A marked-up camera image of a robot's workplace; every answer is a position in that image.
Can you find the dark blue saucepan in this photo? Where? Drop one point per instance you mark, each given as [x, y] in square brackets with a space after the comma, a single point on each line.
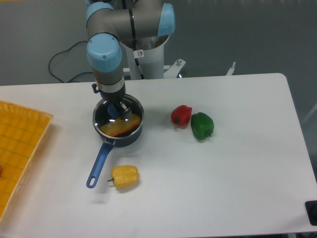
[106, 147]

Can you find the black device at table edge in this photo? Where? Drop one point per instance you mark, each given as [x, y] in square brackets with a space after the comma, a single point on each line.
[311, 208]

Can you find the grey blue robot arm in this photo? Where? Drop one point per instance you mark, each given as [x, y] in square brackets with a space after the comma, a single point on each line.
[107, 27]

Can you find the yellow bell pepper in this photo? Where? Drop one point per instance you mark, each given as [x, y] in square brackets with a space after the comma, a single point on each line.
[124, 176]

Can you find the yellow plastic basket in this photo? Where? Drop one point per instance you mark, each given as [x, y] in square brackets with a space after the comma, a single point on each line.
[21, 131]

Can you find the glass pot lid blue knob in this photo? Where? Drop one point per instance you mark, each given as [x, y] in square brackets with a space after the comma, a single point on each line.
[104, 111]

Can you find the red bell pepper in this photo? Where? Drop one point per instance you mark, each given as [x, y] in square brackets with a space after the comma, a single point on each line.
[181, 115]

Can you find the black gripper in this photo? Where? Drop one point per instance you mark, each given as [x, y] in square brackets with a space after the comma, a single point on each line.
[124, 111]

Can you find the orange pumpkin slice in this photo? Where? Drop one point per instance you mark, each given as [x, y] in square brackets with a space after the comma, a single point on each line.
[119, 127]

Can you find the green bell pepper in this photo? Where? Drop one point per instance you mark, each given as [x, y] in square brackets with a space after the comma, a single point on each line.
[202, 126]

